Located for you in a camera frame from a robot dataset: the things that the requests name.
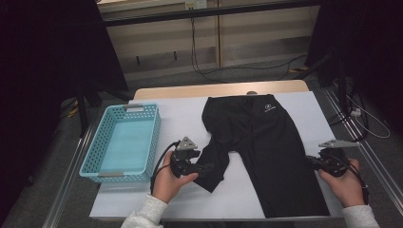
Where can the person's left hand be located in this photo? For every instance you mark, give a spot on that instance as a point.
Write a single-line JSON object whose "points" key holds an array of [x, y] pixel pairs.
{"points": [[164, 186]]}

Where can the black metal stand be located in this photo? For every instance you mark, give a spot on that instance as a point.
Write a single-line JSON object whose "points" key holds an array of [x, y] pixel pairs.
{"points": [[341, 88]]}

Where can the black metal bar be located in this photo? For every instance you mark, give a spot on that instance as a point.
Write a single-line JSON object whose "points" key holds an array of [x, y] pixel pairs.
{"points": [[206, 12]]}

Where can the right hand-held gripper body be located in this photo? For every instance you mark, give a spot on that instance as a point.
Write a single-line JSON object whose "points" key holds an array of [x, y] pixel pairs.
{"points": [[339, 144]]}

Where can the narrow black curtain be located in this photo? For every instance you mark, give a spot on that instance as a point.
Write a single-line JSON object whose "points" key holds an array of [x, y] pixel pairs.
{"points": [[374, 47]]}

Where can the black tripod stand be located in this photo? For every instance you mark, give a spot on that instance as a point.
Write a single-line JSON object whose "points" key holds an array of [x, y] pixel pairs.
{"points": [[83, 114]]}

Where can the dark table grommet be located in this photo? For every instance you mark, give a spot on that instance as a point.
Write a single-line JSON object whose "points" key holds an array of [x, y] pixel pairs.
{"points": [[252, 92]]}

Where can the light blue plastic basket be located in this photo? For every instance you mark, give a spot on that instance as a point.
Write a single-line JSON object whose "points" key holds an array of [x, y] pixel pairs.
{"points": [[126, 142]]}

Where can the wooden table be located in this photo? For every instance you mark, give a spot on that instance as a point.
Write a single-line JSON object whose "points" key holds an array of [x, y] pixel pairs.
{"points": [[190, 90]]}

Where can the person's right hand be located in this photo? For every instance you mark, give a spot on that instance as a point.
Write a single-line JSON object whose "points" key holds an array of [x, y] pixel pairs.
{"points": [[347, 190]]}

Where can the beige cabinet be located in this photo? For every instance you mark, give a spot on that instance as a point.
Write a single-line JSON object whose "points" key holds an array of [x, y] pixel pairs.
{"points": [[253, 41]]}

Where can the white wall socket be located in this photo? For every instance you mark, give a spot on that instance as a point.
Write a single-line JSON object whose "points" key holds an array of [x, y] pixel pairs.
{"points": [[196, 4]]}

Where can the wide black curtain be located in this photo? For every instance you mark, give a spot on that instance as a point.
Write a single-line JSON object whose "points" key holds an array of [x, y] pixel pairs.
{"points": [[38, 63]]}

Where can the aluminium floor rail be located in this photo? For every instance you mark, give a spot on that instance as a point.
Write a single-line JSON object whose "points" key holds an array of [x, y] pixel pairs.
{"points": [[68, 180], [380, 171]]}

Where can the black pants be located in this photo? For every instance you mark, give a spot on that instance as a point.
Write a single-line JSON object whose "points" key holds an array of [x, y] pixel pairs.
{"points": [[269, 152]]}

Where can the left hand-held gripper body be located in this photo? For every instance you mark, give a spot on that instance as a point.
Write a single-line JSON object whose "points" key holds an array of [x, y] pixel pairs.
{"points": [[186, 145]]}

